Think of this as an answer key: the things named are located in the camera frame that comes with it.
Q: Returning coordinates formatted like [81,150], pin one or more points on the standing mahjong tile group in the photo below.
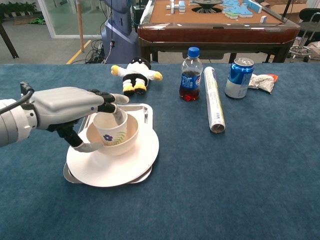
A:
[176,6]

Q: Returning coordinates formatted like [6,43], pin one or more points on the white blue mahjong tile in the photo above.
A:
[263,19]

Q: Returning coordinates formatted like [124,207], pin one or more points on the crumpled orange white snack bag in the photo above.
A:
[262,82]

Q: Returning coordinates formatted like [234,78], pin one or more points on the blue white drink can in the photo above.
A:
[237,82]

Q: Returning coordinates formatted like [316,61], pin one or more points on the blue felt table mat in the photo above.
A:
[225,175]

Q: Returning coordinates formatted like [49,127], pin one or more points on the cream bowl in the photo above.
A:
[125,146]

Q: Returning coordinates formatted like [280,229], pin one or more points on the black mahjong table centre dial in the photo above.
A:
[206,5]

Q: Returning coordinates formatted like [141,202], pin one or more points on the white cling film roll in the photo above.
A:
[213,97]

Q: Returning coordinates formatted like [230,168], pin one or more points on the flower print paper cup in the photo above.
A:
[110,131]

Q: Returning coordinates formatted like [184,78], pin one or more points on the white framed glass partition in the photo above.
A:
[47,25]

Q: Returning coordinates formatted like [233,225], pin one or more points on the brown mahjong table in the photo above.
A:
[212,32]

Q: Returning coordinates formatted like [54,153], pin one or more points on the blue cap cola bottle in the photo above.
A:
[190,82]

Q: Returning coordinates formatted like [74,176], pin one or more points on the green potted plants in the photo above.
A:
[17,8]

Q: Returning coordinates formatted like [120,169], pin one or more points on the blue grey machine base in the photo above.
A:
[120,30]

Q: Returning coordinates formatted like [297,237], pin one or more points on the penguin plush toy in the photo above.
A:
[136,73]

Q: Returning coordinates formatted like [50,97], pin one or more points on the black table leg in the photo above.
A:
[8,42]

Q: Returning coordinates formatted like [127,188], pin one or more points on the white round plate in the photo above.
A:
[112,170]

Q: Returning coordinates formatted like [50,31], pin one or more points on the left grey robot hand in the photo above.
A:
[62,105]

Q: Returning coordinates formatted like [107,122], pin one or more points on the black wheeled office chair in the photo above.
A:
[307,32]

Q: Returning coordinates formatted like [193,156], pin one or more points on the blue mahjong tile pile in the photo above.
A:
[240,8]

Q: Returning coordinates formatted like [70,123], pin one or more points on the wooden pole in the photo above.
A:
[80,25]

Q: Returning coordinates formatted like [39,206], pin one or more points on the silver metal tray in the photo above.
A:
[143,112]

